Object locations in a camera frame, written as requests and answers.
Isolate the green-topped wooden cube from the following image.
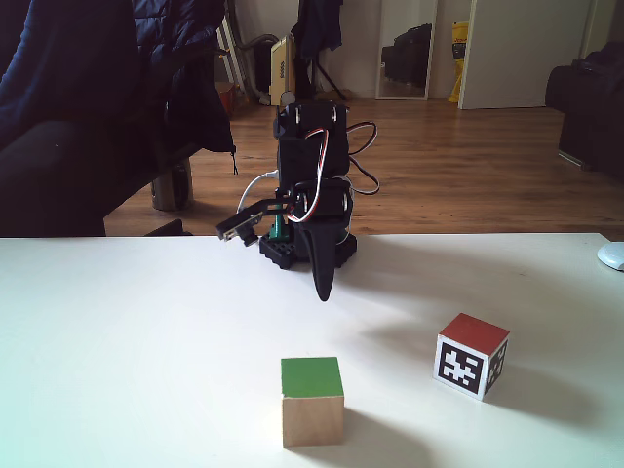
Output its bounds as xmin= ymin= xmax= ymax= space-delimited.
xmin=280 ymin=356 xmax=346 ymax=449

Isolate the red-topped marker cube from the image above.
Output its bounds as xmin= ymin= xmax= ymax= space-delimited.
xmin=431 ymin=312 xmax=511 ymax=402

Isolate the green table clamp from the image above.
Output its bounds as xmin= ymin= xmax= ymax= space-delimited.
xmin=269 ymin=204 xmax=293 ymax=243

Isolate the orange cardboard box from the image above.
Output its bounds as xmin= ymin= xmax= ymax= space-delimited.
xmin=214 ymin=81 xmax=250 ymax=118

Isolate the shiny metal cylinder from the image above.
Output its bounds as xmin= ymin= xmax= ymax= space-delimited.
xmin=149 ymin=158 xmax=194 ymax=212

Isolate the white framed floor mirror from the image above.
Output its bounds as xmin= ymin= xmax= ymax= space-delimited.
xmin=374 ymin=0 xmax=439 ymax=101

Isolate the dark hanging garment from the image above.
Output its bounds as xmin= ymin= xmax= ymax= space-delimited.
xmin=291 ymin=0 xmax=345 ymax=62

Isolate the white folded rack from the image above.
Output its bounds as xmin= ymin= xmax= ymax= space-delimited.
xmin=216 ymin=14 xmax=245 ymax=94

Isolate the yellow paper bag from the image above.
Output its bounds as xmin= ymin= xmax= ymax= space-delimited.
xmin=447 ymin=19 xmax=470 ymax=103

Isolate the white door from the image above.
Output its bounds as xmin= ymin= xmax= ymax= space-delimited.
xmin=457 ymin=0 xmax=599 ymax=111

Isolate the dark blue jacket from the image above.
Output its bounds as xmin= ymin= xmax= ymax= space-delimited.
xmin=0 ymin=0 xmax=238 ymax=176

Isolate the black sofa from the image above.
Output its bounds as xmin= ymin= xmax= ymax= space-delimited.
xmin=544 ymin=41 xmax=624 ymax=184

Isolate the black office chair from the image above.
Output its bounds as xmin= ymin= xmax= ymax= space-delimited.
xmin=0 ymin=116 xmax=196 ymax=239

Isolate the white computer mouse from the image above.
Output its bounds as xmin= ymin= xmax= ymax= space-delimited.
xmin=597 ymin=242 xmax=624 ymax=273

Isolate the striped servo wire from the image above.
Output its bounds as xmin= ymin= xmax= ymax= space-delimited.
xmin=292 ymin=127 xmax=333 ymax=220
xmin=346 ymin=121 xmax=381 ymax=196

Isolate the white USB cable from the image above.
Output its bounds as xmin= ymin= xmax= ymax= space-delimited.
xmin=237 ymin=170 xmax=282 ymax=215

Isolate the black gripper camera mount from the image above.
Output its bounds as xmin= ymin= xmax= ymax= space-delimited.
xmin=216 ymin=197 xmax=293 ymax=248

